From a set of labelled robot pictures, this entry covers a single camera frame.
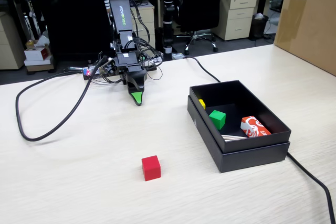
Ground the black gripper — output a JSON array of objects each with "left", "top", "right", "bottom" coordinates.
[{"left": 114, "top": 51, "right": 148, "bottom": 107}]

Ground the red cube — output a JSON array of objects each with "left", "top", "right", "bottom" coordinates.
[{"left": 141, "top": 155, "right": 161, "bottom": 182}]

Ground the flat cardboard box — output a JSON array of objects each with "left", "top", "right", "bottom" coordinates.
[{"left": 24, "top": 56, "right": 55, "bottom": 73}]

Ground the black open box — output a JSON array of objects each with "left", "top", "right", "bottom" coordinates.
[
  {"left": 186, "top": 95, "right": 291, "bottom": 174},
  {"left": 189, "top": 79, "right": 292, "bottom": 154}
]

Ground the large brown cardboard box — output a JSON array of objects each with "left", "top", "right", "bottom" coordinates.
[{"left": 274, "top": 0, "right": 336, "bottom": 77}]

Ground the controller board with LEDs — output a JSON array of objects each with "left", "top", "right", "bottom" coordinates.
[{"left": 82, "top": 65, "right": 106, "bottom": 81}]

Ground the beige drawer cabinet grey top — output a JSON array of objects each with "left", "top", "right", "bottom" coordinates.
[{"left": 130, "top": 1, "right": 156, "bottom": 49}]

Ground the black pole with white bands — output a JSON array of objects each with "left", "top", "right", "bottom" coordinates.
[{"left": 162, "top": 0, "right": 176, "bottom": 61}]

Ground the thin black stand pole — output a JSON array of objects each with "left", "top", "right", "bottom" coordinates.
[{"left": 151, "top": 0, "right": 159, "bottom": 51}]

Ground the green cube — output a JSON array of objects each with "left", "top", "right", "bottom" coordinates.
[{"left": 208, "top": 110, "right": 227, "bottom": 131}]

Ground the wide black office chair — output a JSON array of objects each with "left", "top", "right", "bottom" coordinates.
[{"left": 30, "top": 0, "right": 114, "bottom": 61}]

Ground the black mesh swivel chair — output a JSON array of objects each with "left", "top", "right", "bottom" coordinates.
[{"left": 180, "top": 0, "right": 227, "bottom": 56}]

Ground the white and red carton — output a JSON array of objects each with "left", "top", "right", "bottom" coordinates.
[{"left": 24, "top": 47, "right": 52, "bottom": 62}]

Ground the silver metal utensil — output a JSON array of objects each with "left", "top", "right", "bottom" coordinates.
[{"left": 220, "top": 134, "right": 248, "bottom": 142}]

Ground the beige three-drawer cabinet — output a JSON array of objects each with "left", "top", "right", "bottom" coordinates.
[{"left": 211, "top": 0, "right": 258, "bottom": 41}]

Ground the orange and white carton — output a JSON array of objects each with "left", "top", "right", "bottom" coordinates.
[{"left": 240, "top": 115, "right": 272, "bottom": 139}]

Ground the beige side cabinet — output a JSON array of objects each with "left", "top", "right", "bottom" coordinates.
[{"left": 0, "top": 11, "right": 26, "bottom": 70}]

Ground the black trash bin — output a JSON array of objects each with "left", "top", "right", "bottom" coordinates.
[{"left": 248, "top": 13, "right": 270, "bottom": 40}]

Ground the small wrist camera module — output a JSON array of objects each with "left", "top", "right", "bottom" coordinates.
[{"left": 99, "top": 58, "right": 117, "bottom": 76}]

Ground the thick black looped cable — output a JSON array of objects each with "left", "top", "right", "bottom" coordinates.
[{"left": 15, "top": 56, "right": 109, "bottom": 142}]

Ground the long black power cable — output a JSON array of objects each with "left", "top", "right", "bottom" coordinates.
[{"left": 181, "top": 55, "right": 336, "bottom": 224}]

